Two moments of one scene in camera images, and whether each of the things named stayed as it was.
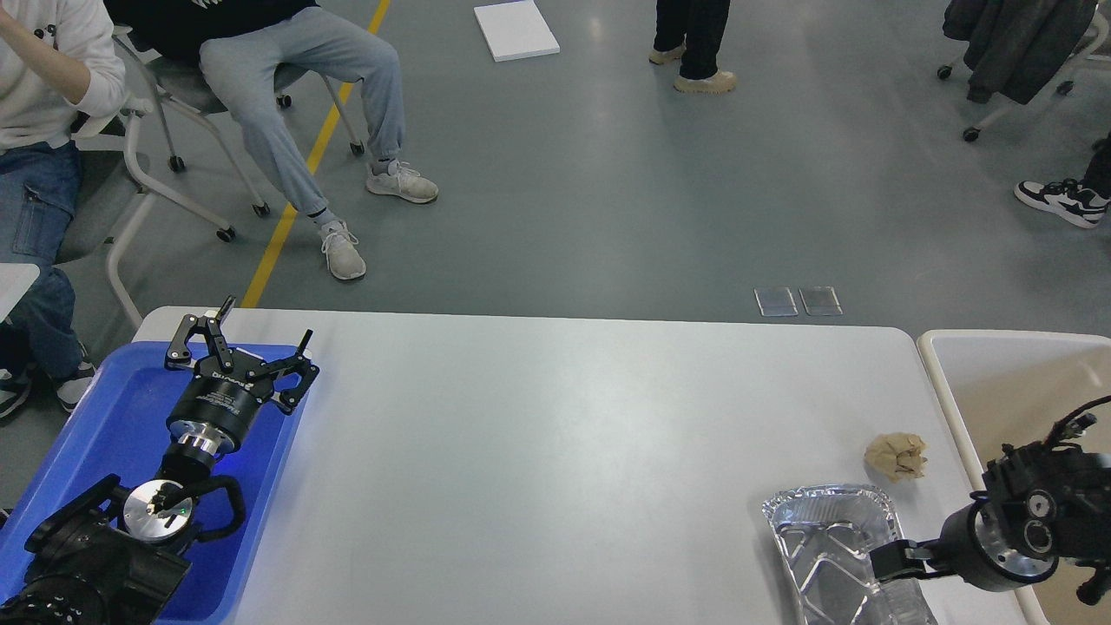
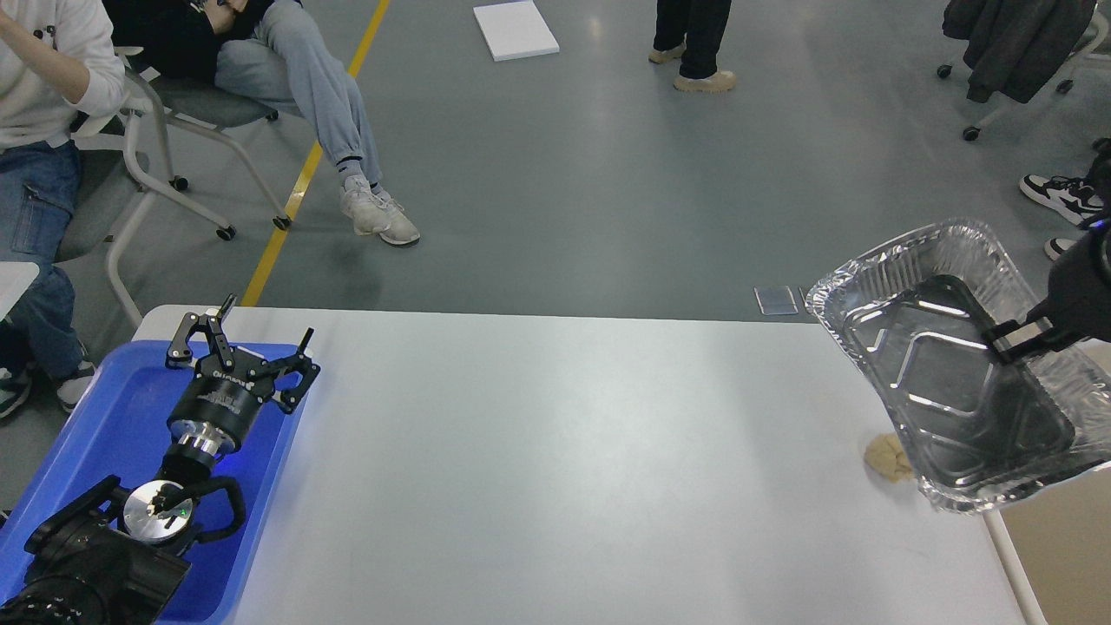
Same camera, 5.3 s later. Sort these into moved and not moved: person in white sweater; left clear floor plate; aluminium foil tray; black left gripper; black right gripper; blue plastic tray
Moved: aluminium foil tray; black right gripper
Not moved: black left gripper; left clear floor plate; person in white sweater; blue plastic tray
